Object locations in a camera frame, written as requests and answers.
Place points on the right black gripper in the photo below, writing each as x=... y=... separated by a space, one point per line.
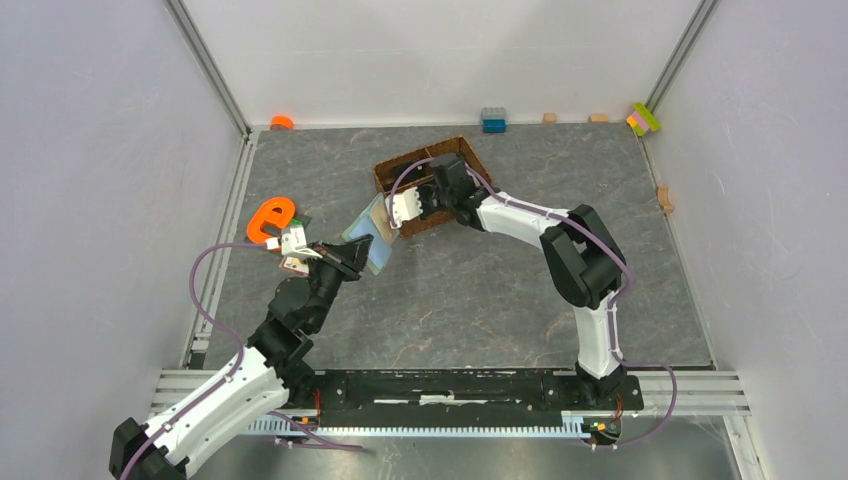
x=421 y=192

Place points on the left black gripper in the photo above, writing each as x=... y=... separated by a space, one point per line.
x=356 y=251

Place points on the light blue card holder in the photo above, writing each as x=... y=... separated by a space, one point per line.
x=380 y=252

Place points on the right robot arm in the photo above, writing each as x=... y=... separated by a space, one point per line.
x=586 y=266

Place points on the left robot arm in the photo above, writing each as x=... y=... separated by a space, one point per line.
x=267 y=371

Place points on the pink square card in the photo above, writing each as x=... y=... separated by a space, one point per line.
x=295 y=266

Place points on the black item in basket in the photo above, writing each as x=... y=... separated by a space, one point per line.
x=401 y=173

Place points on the orange letter e toy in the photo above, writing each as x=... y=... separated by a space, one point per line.
x=276 y=213

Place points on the blue grey lego stack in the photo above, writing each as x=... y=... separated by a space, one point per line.
x=493 y=120

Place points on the orange round cap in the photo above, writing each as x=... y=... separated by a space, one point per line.
x=281 y=122

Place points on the green pink lego stack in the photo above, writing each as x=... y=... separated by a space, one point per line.
x=642 y=121

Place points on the curved wooden arch block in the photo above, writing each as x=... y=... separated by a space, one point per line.
x=664 y=200

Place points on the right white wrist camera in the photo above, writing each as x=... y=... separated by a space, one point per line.
x=403 y=206

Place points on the white slotted cable duct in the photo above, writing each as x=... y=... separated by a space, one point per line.
x=566 y=427

